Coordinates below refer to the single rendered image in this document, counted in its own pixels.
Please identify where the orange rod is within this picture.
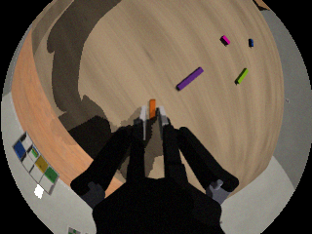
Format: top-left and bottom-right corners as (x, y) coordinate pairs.
(150, 99), (156, 120)

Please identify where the lime green rod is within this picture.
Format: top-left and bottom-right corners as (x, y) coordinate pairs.
(235, 68), (249, 84)

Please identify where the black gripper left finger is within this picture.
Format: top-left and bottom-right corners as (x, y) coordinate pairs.
(70, 105), (147, 218)

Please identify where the purple rod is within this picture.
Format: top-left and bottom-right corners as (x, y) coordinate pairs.
(177, 67), (204, 90)

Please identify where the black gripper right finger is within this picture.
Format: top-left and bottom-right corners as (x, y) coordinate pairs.
(158, 106), (239, 216)

